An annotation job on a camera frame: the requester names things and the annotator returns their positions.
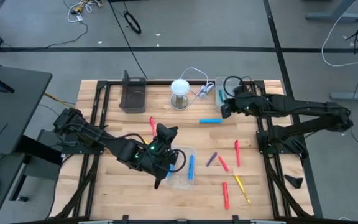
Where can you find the light grey plastic bin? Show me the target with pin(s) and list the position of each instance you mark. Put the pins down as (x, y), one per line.
(217, 82)

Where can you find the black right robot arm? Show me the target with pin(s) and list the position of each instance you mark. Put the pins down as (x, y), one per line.
(306, 107)

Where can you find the cyan opaque marker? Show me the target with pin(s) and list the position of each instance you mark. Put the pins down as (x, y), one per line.
(210, 121)

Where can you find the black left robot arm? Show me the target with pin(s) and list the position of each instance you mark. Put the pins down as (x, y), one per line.
(89, 132)

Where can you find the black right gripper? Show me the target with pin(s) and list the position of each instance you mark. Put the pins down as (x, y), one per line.
(242, 102)

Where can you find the grey desk foot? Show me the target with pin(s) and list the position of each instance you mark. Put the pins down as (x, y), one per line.
(353, 96)
(334, 16)

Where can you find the red orange marker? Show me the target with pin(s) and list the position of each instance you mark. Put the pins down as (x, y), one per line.
(226, 195)

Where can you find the black desk base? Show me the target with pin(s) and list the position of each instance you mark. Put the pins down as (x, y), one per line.
(39, 146)

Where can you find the black triangular bracket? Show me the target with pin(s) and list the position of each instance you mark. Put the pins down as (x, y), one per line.
(294, 182)

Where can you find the black desk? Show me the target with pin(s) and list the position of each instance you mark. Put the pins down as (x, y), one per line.
(17, 109)

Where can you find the black aluminium table frame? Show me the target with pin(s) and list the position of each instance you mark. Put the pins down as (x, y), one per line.
(102, 84)

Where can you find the purple marker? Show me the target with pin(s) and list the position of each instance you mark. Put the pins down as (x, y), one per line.
(211, 159)

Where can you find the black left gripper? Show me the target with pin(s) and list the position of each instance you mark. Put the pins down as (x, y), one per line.
(154, 160)

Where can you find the teal green marker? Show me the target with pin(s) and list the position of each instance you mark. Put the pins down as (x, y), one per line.
(221, 96)

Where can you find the white dome table lamp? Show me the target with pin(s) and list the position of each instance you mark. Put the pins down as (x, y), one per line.
(180, 87)

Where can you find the clear plastic bin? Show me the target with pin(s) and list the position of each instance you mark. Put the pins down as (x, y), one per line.
(182, 183)

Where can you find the pink translucent marker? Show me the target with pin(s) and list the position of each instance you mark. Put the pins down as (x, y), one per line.
(237, 153)
(152, 124)
(223, 163)

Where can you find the dark smoky plastic bin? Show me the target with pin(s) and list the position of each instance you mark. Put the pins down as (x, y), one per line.
(132, 96)

